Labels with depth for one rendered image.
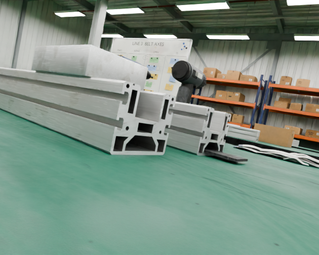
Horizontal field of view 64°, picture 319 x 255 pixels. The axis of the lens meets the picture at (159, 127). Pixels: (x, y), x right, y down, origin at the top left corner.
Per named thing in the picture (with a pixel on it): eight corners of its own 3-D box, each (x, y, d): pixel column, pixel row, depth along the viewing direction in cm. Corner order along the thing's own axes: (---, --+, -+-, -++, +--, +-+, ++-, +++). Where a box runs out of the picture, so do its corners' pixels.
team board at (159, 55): (82, 149, 426) (105, 33, 416) (104, 148, 468) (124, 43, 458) (155, 175, 347) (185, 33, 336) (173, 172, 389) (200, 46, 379)
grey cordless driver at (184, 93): (154, 132, 74) (170, 58, 73) (184, 135, 91) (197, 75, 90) (177, 138, 70) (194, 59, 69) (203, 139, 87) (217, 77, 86)
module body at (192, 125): (14, 99, 94) (18, 76, 94) (41, 103, 102) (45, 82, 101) (196, 155, 43) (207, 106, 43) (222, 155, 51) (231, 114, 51)
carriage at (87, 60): (28, 86, 43) (35, 45, 42) (84, 97, 51) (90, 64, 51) (80, 96, 32) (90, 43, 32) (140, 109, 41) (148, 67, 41)
